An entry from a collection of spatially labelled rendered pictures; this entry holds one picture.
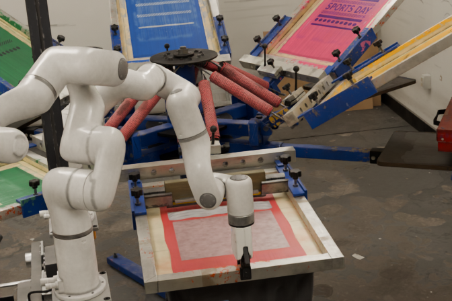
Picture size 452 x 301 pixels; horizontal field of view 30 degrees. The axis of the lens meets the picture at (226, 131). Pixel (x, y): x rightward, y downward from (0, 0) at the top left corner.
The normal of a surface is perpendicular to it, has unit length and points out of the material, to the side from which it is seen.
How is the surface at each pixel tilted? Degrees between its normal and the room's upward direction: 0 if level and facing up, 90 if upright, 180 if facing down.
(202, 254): 0
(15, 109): 109
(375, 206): 0
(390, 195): 0
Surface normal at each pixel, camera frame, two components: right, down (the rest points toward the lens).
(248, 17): 0.15, 0.29
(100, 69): 0.89, 0.14
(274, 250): -0.07, -0.95
